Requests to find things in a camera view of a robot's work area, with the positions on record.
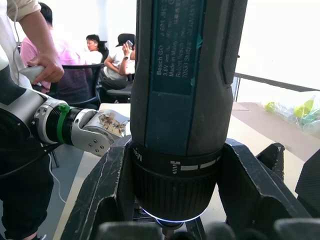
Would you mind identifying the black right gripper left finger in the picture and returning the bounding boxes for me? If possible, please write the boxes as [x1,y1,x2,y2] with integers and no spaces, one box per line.
[61,136,136,240]

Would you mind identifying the Bosch teal black electric screwdriver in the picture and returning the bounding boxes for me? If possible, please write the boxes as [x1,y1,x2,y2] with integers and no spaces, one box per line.
[126,0,249,237]

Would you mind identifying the thin white cable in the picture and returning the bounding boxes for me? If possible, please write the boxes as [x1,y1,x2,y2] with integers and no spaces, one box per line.
[12,0,68,205]

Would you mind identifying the standing person's hand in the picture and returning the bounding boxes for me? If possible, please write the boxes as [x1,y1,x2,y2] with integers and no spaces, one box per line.
[26,53,65,85]

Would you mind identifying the black mesh chair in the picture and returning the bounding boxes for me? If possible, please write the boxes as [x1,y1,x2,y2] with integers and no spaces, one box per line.
[49,63,105,110]

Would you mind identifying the black angular plastic piece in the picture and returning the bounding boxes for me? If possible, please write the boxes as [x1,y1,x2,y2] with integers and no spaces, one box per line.
[255,142,286,177]

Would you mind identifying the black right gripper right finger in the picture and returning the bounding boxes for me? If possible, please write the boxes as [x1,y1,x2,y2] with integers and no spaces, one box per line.
[216,140,313,226]

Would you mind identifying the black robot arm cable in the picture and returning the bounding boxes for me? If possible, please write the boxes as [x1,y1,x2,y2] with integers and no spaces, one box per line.
[0,142,61,179]

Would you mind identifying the black headrest office chair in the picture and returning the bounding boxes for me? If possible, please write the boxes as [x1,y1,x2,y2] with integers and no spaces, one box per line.
[97,39,110,65]

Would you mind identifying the clear bag green bottles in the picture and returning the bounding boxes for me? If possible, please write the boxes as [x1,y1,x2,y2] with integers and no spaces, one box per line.
[264,91,320,138]

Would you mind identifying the seated person pink shirt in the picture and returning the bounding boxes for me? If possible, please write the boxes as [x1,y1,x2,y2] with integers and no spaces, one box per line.
[19,1,89,103]

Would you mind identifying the black textured block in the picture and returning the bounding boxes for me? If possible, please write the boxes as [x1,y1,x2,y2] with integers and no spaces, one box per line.
[294,148,320,219]

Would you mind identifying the green zip tie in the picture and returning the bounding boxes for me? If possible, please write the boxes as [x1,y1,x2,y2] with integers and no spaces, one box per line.
[56,104,76,145]

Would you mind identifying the grey handheld controller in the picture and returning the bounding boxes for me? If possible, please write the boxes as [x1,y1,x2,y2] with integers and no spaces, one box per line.
[19,65,46,86]

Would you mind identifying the seated man white shirt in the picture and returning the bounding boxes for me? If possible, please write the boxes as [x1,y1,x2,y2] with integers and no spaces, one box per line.
[83,34,104,66]

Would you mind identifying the standing person white shirt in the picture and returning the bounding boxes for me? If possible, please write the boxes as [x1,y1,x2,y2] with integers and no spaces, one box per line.
[0,0,55,240]

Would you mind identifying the seated person black cap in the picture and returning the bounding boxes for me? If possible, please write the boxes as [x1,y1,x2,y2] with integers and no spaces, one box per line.
[99,33,137,90]

